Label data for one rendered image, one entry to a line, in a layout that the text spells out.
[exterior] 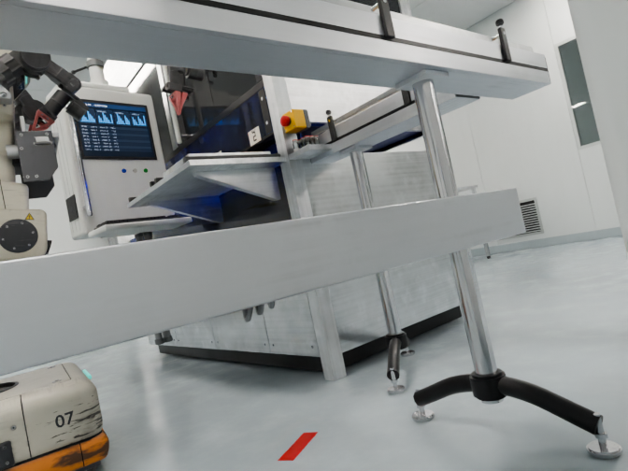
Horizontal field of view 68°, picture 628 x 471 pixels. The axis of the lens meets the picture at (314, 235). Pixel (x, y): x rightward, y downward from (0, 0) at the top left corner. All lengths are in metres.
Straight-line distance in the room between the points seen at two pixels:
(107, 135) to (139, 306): 2.06
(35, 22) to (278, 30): 0.35
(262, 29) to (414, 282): 1.57
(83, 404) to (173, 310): 0.87
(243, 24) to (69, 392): 1.08
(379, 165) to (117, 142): 1.36
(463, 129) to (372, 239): 5.92
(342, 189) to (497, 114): 4.72
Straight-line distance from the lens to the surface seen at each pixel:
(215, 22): 0.77
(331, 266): 0.78
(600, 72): 0.27
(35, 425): 1.48
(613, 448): 1.12
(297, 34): 0.86
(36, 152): 1.71
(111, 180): 2.57
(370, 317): 1.96
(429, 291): 2.25
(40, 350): 0.60
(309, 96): 1.98
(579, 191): 6.08
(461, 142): 6.75
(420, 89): 1.15
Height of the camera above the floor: 0.49
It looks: 2 degrees up
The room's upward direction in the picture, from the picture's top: 12 degrees counter-clockwise
